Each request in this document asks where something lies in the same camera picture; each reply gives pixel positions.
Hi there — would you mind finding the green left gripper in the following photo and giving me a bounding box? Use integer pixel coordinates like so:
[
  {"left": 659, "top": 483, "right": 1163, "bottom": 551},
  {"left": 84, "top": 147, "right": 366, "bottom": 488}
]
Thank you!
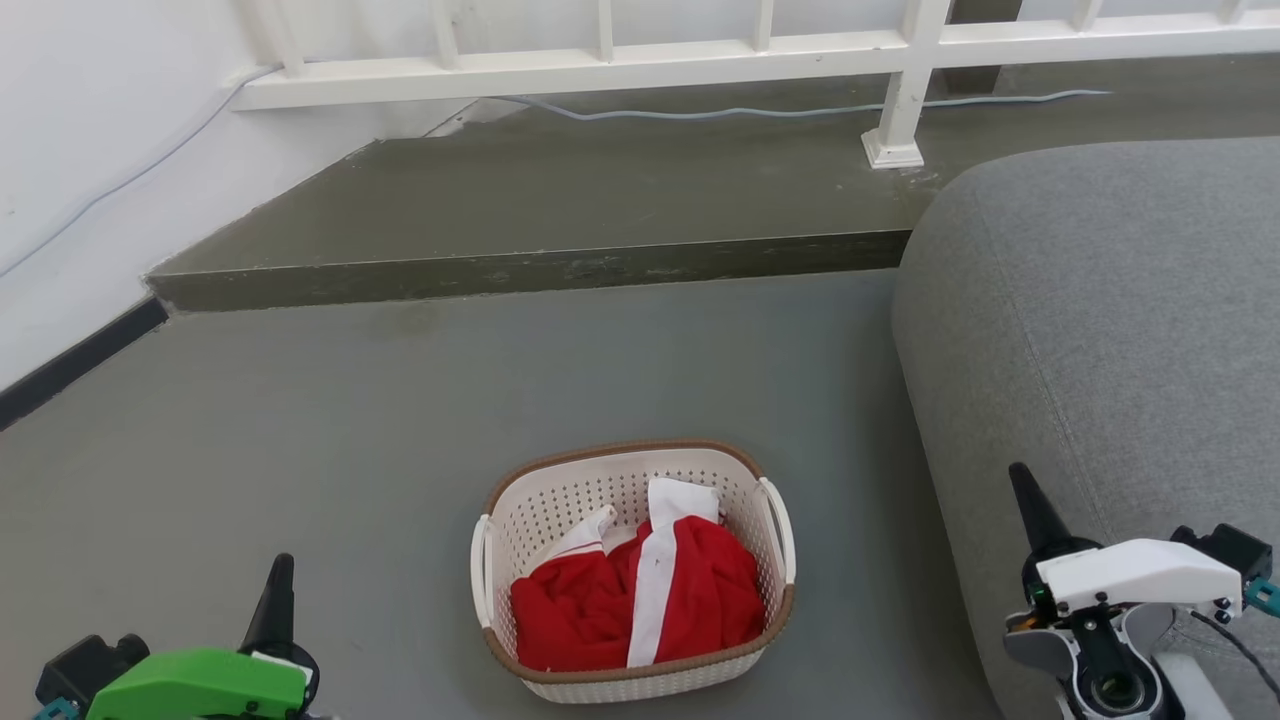
[{"left": 84, "top": 553, "right": 321, "bottom": 720}]

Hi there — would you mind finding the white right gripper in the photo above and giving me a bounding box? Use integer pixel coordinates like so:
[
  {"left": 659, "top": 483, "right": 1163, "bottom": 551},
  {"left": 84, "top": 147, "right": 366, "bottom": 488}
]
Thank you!
[{"left": 1007, "top": 461, "right": 1247, "bottom": 623}]

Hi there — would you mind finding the cream perforated laundry basket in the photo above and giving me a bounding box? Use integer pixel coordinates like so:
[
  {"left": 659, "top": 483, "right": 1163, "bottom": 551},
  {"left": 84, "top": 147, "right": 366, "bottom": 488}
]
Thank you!
[{"left": 470, "top": 439, "right": 798, "bottom": 705}]

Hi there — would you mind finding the grey fabric sofa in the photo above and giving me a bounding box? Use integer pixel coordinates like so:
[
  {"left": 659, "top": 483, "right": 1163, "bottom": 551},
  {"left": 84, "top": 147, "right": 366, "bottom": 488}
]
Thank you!
[{"left": 889, "top": 137, "right": 1280, "bottom": 720}]

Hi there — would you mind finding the red and white garment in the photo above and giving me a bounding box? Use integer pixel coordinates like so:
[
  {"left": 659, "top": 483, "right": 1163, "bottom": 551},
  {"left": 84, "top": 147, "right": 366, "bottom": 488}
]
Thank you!
[{"left": 509, "top": 477, "right": 768, "bottom": 673}]

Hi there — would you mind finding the black baseboard strip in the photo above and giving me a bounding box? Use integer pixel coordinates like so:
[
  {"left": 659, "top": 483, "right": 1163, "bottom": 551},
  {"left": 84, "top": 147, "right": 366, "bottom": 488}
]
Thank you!
[{"left": 0, "top": 296, "right": 171, "bottom": 433}]

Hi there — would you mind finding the raised concrete step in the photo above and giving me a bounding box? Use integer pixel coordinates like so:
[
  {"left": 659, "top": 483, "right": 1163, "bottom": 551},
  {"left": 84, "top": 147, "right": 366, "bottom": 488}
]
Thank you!
[{"left": 144, "top": 54, "right": 1280, "bottom": 314}]

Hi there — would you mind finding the white railing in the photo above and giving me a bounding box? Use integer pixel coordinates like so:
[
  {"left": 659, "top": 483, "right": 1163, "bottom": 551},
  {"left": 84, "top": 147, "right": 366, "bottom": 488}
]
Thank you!
[{"left": 228, "top": 0, "right": 1280, "bottom": 170}]

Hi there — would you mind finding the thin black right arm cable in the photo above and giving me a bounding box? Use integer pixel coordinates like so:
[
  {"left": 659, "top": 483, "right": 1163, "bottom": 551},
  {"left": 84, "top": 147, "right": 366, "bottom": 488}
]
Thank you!
[{"left": 1188, "top": 608, "right": 1280, "bottom": 693}]

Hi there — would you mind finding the dark brown post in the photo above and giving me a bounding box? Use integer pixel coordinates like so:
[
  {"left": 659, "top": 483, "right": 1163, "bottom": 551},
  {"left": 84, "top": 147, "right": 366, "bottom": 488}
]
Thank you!
[{"left": 940, "top": 0, "right": 1027, "bottom": 97}]

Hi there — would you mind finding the light grey cable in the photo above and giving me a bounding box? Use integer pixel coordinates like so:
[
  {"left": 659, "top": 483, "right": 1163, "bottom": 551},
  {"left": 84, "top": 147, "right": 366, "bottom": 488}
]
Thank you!
[{"left": 0, "top": 64, "right": 1114, "bottom": 281}]

